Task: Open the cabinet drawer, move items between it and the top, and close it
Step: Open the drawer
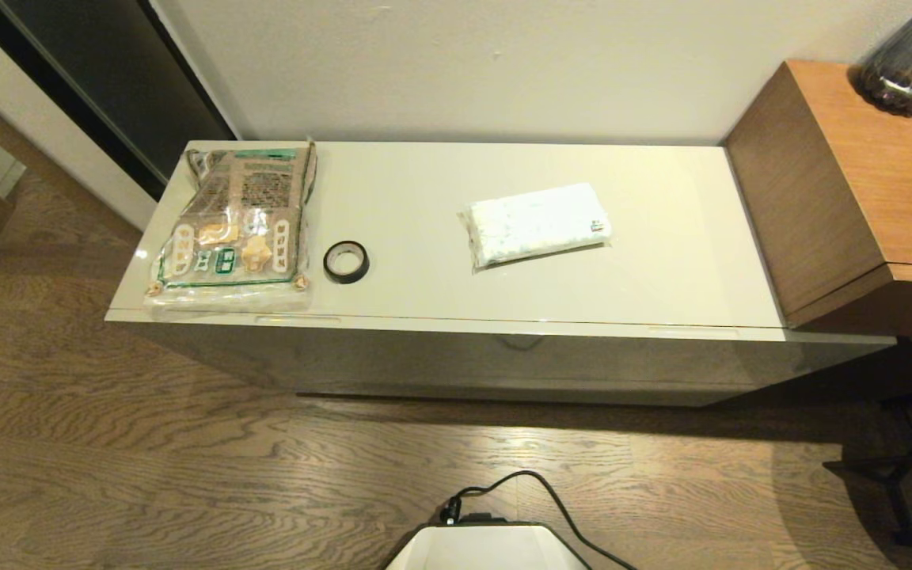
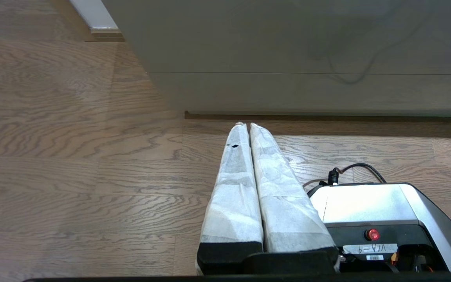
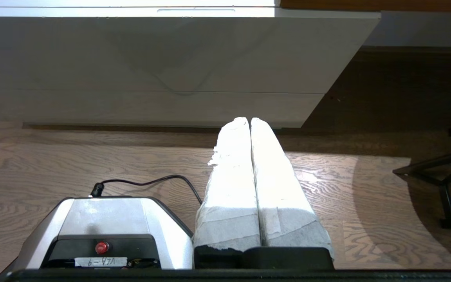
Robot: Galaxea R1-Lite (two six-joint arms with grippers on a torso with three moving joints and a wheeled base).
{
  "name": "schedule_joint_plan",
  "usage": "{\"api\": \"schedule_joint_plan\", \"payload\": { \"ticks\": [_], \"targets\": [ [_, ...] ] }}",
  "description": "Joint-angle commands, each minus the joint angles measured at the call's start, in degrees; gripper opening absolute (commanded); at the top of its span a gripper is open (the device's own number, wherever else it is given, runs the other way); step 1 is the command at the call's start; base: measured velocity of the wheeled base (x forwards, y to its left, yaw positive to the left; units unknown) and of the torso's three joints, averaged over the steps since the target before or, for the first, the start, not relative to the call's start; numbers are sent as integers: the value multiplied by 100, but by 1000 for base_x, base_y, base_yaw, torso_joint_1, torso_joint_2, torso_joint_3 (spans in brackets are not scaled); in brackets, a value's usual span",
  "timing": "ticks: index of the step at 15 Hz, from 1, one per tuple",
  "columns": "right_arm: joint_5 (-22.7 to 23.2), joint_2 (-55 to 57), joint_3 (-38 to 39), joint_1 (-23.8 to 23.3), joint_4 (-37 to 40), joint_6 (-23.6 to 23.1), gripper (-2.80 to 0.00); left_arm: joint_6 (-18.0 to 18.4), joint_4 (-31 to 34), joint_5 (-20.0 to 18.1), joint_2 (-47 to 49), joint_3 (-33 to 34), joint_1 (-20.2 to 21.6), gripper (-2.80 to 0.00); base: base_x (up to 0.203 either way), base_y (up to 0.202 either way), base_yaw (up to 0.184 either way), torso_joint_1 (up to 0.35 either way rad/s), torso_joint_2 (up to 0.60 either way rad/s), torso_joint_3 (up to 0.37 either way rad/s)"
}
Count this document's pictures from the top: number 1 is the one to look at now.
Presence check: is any white patterned tissue pack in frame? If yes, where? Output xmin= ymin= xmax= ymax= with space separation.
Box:
xmin=460 ymin=183 xmax=614 ymax=272

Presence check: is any black tape roll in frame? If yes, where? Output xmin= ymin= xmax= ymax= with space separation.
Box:
xmin=323 ymin=241 xmax=371 ymax=285

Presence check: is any brown granule drink bag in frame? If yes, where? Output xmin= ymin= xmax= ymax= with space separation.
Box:
xmin=143 ymin=140 xmax=319 ymax=314

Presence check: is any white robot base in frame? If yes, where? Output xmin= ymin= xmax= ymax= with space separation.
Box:
xmin=383 ymin=522 xmax=593 ymax=570

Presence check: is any beige glossy cabinet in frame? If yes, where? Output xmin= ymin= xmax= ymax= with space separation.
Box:
xmin=104 ymin=140 xmax=789 ymax=343

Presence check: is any dark door panel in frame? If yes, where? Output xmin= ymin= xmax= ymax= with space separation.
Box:
xmin=0 ymin=0 xmax=237 ymax=203

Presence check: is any brown wooden side cabinet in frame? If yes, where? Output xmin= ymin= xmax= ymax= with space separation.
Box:
xmin=724 ymin=59 xmax=912 ymax=340

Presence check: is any black metal stand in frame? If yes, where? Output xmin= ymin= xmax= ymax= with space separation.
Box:
xmin=823 ymin=386 xmax=912 ymax=549

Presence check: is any dark glass vase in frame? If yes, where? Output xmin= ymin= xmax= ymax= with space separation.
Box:
xmin=856 ymin=0 xmax=912 ymax=118

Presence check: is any black base cable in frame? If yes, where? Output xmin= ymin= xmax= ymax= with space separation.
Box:
xmin=440 ymin=470 xmax=639 ymax=570

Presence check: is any white door frame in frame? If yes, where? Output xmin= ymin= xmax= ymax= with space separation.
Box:
xmin=0 ymin=0 xmax=158 ymax=232

